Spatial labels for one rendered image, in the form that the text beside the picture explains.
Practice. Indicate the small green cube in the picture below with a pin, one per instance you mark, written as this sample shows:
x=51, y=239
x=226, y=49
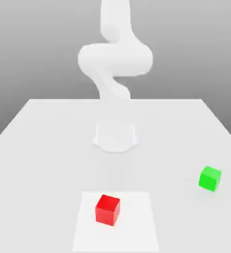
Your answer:
x=209, y=179

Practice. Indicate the small red cube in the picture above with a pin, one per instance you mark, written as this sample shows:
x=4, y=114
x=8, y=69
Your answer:
x=107, y=211

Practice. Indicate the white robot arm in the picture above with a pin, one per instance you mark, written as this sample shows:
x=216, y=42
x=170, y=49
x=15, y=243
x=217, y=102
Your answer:
x=115, y=59

